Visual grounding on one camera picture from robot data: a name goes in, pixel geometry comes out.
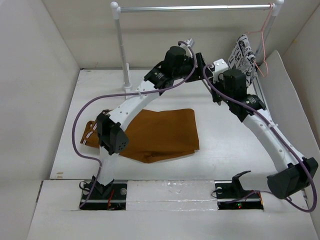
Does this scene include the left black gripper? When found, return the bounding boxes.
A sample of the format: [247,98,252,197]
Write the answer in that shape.
[172,52,212,83]

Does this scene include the brown trousers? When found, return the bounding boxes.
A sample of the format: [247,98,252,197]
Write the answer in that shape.
[79,108,201,165]

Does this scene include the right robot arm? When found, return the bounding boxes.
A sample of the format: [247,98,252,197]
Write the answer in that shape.
[210,68,319,199]

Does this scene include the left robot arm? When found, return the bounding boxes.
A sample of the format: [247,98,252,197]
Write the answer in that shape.
[94,46,205,199]

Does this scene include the pink clothes hanger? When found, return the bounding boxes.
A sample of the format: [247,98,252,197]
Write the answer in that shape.
[245,2,274,78]

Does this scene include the black and white patterned garment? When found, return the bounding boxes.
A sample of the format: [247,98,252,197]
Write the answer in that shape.
[227,34,257,87]

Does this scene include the white and silver clothes rack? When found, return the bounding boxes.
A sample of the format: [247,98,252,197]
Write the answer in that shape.
[110,0,284,94]

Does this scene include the white foam block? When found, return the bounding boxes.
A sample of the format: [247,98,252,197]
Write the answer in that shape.
[126,180,218,212]

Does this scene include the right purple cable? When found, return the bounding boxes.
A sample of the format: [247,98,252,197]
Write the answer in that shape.
[202,64,316,213]

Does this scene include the purple cable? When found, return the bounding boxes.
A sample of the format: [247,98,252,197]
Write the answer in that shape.
[71,46,196,208]
[202,64,316,213]

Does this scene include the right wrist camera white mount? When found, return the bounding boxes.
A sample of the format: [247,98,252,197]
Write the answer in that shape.
[212,58,229,84]

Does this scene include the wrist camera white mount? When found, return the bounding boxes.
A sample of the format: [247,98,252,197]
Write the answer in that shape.
[212,58,229,84]
[178,38,195,50]

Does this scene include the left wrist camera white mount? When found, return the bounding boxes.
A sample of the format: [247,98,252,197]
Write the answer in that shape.
[178,38,195,50]

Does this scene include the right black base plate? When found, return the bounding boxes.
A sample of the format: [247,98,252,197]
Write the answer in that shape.
[211,180,264,211]

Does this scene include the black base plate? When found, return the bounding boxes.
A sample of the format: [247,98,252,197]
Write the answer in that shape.
[79,180,128,211]
[211,180,264,211]

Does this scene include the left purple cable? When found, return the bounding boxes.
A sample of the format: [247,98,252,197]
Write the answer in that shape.
[71,46,196,208]

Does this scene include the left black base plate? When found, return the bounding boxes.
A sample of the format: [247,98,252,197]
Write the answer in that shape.
[79,180,128,211]

